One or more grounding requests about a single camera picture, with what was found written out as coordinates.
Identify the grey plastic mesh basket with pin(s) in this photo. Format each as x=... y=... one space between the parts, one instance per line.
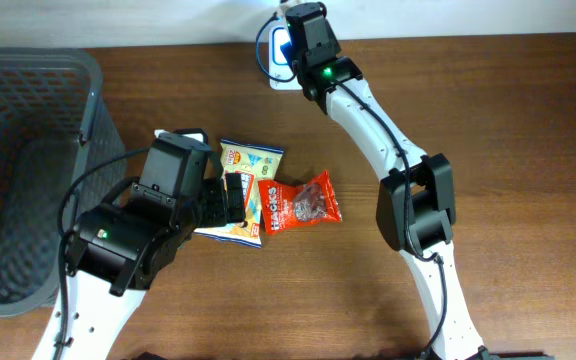
x=60 y=153

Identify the beige wet wipes pack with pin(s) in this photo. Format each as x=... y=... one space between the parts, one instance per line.
x=254 y=163

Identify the red Hacks candy bag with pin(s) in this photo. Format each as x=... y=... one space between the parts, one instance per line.
x=286 y=207

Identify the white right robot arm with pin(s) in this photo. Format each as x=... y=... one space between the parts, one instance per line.
x=416 y=208

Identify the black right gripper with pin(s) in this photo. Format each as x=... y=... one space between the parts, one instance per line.
x=333 y=35

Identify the white barcode scanner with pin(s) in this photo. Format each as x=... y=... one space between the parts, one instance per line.
x=278 y=66

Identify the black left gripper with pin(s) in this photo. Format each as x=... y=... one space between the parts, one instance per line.
x=218 y=212

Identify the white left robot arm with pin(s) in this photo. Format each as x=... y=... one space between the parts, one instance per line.
x=109 y=258

